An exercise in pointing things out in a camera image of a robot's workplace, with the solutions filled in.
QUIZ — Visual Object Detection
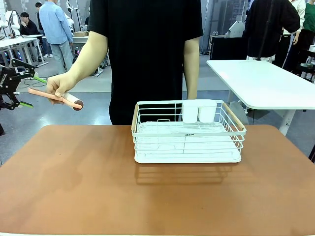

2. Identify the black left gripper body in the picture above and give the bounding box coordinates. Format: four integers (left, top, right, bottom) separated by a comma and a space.
0, 65, 22, 96

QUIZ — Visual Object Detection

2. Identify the pink-handled lint roller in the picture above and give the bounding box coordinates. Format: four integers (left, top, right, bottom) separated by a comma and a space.
27, 88, 84, 111

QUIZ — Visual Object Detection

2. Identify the person's left forearm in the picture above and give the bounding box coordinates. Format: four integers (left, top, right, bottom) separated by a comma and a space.
184, 36, 200, 100

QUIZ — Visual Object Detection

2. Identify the person's right forearm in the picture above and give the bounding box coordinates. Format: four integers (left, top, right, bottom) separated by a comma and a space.
65, 30, 109, 83

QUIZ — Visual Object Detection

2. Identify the person's right hand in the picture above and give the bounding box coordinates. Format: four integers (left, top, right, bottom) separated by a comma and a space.
46, 72, 75, 105

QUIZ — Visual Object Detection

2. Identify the white background desk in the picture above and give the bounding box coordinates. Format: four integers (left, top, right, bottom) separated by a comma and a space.
0, 34, 49, 67

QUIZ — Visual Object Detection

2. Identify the seated person in black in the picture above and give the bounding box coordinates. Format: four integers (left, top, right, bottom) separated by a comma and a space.
19, 12, 40, 36

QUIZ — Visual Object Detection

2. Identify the white humanoid robot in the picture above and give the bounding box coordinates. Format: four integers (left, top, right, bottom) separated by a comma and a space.
0, 9, 21, 37

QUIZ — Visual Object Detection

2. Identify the man in light blue shirt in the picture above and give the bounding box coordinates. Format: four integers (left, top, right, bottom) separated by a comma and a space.
38, 0, 74, 72

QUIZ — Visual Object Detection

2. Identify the person's black t-shirt torso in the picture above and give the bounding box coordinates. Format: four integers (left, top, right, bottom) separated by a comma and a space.
87, 0, 204, 125

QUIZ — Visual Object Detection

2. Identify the white plastic utensil cup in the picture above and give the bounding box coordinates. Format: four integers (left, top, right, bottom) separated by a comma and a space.
182, 99, 199, 124
198, 99, 218, 123

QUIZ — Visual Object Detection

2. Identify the white drip tray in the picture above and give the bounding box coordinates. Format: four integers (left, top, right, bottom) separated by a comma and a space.
134, 144, 243, 164

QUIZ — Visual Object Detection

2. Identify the black cabinet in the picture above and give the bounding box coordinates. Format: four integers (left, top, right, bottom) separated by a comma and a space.
211, 35, 249, 60

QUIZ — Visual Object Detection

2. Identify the white grey machine housing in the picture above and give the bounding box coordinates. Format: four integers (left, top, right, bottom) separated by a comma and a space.
225, 20, 246, 38

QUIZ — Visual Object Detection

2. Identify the large white side table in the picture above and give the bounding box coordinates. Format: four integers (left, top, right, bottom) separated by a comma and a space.
206, 59, 315, 136

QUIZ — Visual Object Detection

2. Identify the person in black jacket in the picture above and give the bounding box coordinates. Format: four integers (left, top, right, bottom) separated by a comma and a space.
245, 0, 301, 61

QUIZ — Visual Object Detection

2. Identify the person in white shirt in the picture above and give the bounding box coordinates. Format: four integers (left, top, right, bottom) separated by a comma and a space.
273, 0, 307, 68

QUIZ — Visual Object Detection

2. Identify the person in green top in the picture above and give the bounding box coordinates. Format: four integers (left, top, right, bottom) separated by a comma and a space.
289, 0, 315, 73

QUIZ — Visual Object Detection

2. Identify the white wire dish rack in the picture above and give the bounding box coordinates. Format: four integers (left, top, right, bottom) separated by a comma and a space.
131, 99, 247, 158

